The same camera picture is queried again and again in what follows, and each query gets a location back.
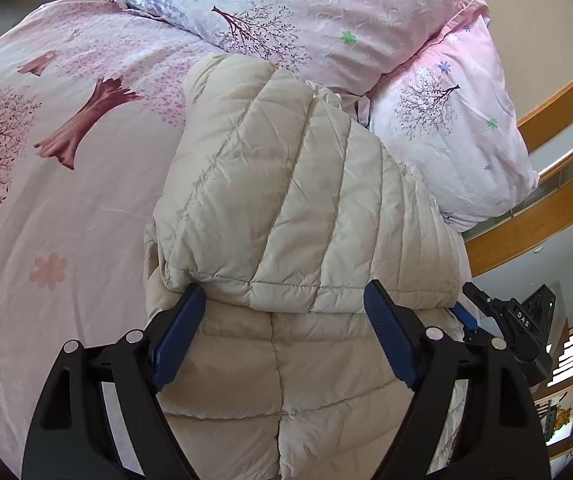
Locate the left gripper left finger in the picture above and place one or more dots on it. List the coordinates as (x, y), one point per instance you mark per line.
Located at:
(70, 436)

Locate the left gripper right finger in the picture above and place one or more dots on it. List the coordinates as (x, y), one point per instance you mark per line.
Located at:
(500, 436)

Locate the beige puffer jacket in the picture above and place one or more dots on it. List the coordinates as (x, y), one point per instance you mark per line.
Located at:
(283, 209)

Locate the pink floral pillow right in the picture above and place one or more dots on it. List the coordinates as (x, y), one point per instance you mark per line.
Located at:
(448, 112)

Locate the pink floral pillow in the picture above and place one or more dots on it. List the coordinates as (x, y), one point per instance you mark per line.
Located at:
(346, 45)
(448, 112)

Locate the pink floral bed sheet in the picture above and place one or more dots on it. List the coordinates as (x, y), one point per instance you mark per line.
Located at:
(91, 113)

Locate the pink floral pillow left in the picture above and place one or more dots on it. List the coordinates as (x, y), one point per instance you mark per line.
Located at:
(346, 45)

